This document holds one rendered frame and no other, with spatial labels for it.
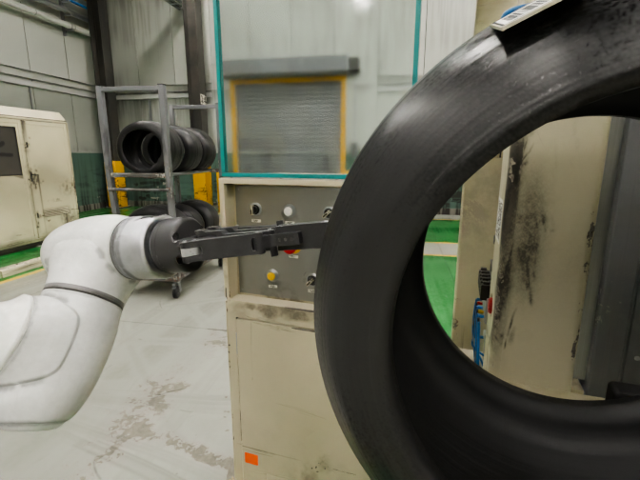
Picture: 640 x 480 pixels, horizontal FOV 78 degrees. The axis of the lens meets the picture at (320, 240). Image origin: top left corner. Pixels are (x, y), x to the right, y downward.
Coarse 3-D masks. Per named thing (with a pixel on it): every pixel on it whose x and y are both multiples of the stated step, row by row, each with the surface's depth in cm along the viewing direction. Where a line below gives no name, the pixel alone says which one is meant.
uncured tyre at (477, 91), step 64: (576, 0) 26; (448, 64) 30; (512, 64) 26; (576, 64) 25; (384, 128) 33; (448, 128) 28; (512, 128) 26; (384, 192) 31; (448, 192) 28; (320, 256) 37; (384, 256) 31; (320, 320) 38; (384, 320) 32; (384, 384) 33; (448, 384) 60; (384, 448) 35; (448, 448) 52; (512, 448) 56; (576, 448) 55
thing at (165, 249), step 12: (156, 228) 51; (168, 228) 50; (180, 228) 50; (192, 228) 53; (156, 240) 50; (168, 240) 49; (180, 240) 49; (156, 252) 50; (168, 252) 49; (180, 252) 49; (156, 264) 51; (168, 264) 50; (180, 264) 50; (192, 264) 52
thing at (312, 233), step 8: (296, 224) 46; (304, 224) 46; (312, 224) 45; (320, 224) 45; (304, 232) 46; (312, 232) 45; (320, 232) 45; (304, 240) 46; (312, 240) 46; (320, 240) 45; (280, 248) 47; (288, 248) 47; (296, 248) 46; (304, 248) 46; (312, 248) 46; (320, 248) 45
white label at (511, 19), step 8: (536, 0) 27; (544, 0) 26; (552, 0) 24; (560, 0) 24; (528, 8) 26; (536, 8) 25; (544, 8) 25; (512, 16) 27; (520, 16) 25; (528, 16) 25; (496, 24) 27; (504, 24) 26; (512, 24) 25
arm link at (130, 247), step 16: (128, 224) 52; (144, 224) 51; (112, 240) 52; (128, 240) 51; (144, 240) 50; (112, 256) 52; (128, 256) 51; (144, 256) 50; (128, 272) 53; (144, 272) 52; (160, 272) 53
